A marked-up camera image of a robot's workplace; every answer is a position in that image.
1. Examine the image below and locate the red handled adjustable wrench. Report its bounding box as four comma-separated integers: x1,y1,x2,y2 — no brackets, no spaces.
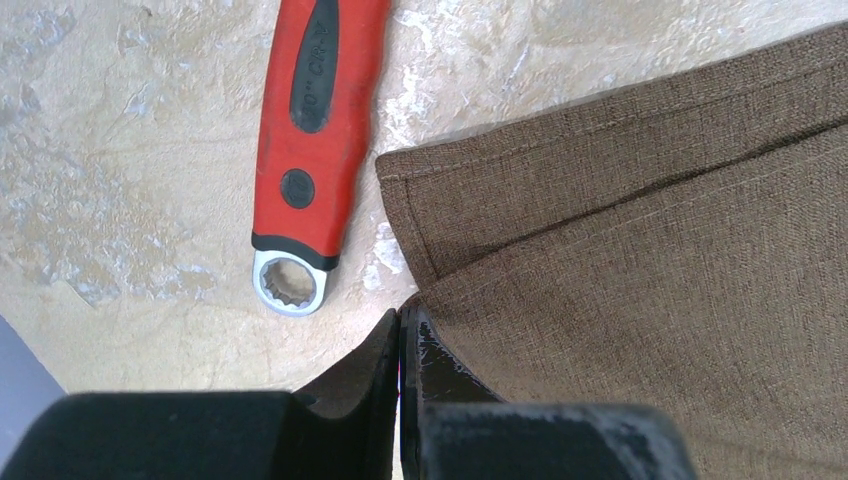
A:
251,1,391,317

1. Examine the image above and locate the brown cloth napkin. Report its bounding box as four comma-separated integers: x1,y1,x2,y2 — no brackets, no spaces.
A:
376,22,847,479

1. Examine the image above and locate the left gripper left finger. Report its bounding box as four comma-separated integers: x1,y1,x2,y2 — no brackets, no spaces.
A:
1,310,400,479

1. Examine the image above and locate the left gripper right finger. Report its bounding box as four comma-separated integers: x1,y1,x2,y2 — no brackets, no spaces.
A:
399,306,697,479

